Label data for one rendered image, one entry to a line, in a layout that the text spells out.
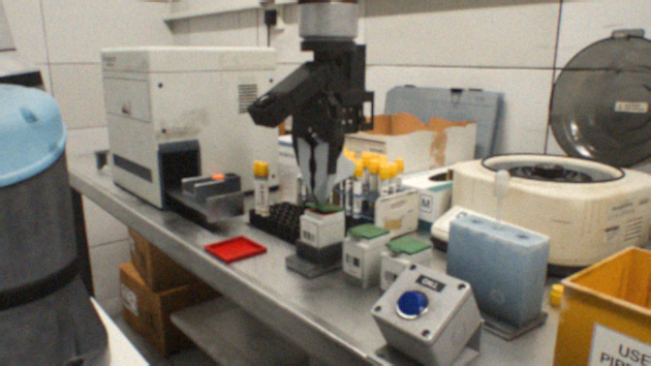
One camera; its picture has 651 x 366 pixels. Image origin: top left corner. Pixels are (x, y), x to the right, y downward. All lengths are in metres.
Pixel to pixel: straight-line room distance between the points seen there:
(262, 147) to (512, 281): 0.65
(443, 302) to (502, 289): 0.11
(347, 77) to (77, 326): 0.42
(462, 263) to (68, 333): 0.40
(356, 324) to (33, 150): 0.35
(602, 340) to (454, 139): 0.64
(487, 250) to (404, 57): 0.81
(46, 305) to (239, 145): 0.67
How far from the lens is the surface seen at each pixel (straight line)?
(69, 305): 0.44
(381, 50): 1.35
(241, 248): 0.76
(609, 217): 0.74
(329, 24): 0.61
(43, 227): 0.40
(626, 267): 0.57
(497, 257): 0.55
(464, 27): 1.19
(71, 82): 2.25
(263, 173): 0.81
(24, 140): 0.39
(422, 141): 0.95
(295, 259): 0.68
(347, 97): 0.63
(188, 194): 0.89
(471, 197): 0.77
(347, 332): 0.54
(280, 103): 0.58
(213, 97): 0.99
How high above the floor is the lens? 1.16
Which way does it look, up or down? 14 degrees down
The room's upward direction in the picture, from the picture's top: straight up
